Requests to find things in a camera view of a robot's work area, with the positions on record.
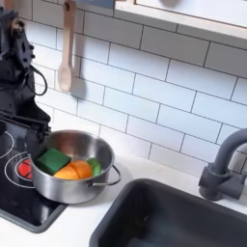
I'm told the black stove cooktop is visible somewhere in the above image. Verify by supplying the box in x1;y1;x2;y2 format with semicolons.
0;119;69;234

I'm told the grey tap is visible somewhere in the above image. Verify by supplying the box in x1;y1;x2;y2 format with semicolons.
198;127;247;203

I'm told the thin black looped cable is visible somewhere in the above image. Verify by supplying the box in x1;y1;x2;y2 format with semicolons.
28;63;49;97

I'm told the dark grey sink basin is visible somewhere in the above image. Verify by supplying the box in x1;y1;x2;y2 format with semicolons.
88;178;247;247

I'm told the wooden spoon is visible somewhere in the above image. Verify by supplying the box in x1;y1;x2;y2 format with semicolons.
56;0;78;95

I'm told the green block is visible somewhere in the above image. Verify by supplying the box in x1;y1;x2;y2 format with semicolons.
34;147;72;177

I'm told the steel pot with handles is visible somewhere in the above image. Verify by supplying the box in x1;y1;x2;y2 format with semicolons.
28;128;124;206

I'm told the white wall cabinet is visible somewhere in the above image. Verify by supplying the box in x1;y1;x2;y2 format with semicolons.
113;0;247;41

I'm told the orange toy carrot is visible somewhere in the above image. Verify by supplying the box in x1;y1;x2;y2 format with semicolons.
52;156;102;181

